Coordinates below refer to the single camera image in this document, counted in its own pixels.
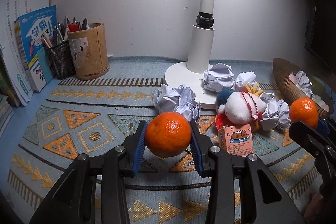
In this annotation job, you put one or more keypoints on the pile of paper balls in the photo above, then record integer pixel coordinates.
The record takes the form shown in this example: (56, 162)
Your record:
(218, 77)

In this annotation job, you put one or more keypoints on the white plush toy yellow antlers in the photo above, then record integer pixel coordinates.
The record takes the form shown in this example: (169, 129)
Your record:
(237, 107)

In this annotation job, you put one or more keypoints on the orange mandarin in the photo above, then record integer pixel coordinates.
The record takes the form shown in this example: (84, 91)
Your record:
(168, 134)
(303, 111)

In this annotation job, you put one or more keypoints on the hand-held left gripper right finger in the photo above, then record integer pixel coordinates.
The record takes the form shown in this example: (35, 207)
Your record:
(197, 153)

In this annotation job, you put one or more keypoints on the bunch of pens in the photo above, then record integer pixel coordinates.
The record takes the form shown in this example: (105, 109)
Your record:
(73, 26)

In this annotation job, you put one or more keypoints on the black mesh pen holder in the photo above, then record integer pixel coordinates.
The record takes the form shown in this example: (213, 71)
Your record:
(60, 61)

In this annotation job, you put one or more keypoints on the row of upright books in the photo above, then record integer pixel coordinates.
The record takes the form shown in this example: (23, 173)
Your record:
(5, 74)

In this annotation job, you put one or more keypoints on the blue patterned table mat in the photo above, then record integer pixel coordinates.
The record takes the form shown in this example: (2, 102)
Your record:
(86, 113)

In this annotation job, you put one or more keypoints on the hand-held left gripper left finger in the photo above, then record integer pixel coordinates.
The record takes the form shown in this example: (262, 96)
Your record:
(137, 150)

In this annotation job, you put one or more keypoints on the bamboo pen holder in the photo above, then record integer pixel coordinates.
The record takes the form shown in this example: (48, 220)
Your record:
(88, 53)

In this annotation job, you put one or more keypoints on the golden ribbed bowl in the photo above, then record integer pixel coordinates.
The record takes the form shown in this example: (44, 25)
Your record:
(284, 82)

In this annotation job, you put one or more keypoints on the stack of books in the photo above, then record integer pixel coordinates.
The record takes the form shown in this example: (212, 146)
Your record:
(15, 3)

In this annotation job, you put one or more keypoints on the white desk lamp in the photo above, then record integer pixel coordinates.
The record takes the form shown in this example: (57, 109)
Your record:
(200, 43)

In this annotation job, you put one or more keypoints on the black monitor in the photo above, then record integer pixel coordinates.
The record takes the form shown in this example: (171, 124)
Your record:
(321, 16)

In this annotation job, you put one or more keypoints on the person's right hand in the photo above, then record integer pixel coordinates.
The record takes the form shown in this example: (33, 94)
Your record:
(315, 204)

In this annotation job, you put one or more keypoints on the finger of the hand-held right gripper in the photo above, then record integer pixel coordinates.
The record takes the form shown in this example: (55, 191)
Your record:
(307, 137)
(323, 127)

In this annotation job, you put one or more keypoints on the small pink carton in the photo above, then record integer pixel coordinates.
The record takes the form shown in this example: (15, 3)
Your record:
(236, 138)

